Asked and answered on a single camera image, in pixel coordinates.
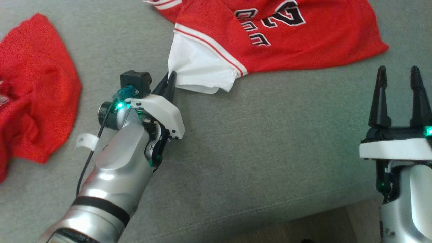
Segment red basketball jersey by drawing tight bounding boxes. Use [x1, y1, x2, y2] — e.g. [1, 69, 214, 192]
[144, 0, 389, 95]

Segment white cable tag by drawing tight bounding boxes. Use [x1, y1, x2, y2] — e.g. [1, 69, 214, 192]
[75, 133, 99, 152]

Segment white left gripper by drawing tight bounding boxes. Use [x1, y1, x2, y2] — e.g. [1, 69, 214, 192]
[124, 70, 186, 140]

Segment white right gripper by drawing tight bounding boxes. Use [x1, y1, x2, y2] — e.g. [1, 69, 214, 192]
[359, 65, 432, 160]

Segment red basketball shorts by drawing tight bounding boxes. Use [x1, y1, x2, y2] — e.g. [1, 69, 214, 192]
[0, 13, 82, 184]

